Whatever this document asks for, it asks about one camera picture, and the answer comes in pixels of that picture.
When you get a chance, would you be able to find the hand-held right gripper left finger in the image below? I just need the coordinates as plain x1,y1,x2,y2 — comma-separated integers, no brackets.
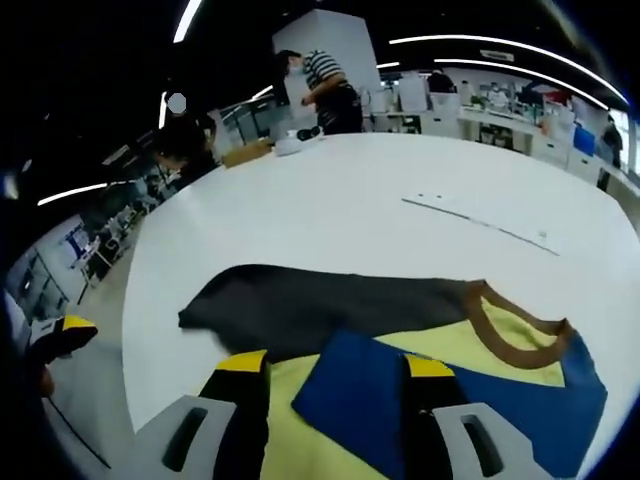
133,349,272,480

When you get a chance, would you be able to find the thin black cable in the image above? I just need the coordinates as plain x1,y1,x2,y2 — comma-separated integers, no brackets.
46,393,112,470

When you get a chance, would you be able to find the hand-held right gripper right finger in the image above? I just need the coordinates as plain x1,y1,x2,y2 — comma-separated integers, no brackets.
402,353,549,480

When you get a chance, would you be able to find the short curved ceiling light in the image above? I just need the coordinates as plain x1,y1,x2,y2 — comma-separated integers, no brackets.
448,58,607,110

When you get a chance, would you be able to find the long curved ceiling light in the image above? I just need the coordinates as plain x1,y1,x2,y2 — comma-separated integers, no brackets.
388,34,627,97

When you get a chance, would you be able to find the brown cardboard box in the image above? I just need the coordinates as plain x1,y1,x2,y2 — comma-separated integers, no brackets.
221,140,275,169

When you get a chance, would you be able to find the blue container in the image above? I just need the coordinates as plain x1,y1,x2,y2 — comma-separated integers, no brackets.
573,124,598,157

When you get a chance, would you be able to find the white cabinet row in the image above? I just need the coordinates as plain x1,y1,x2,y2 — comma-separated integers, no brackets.
369,69,640,197

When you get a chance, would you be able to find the yellow-green colour-block garment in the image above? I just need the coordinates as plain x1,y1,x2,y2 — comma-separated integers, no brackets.
178,264,609,480

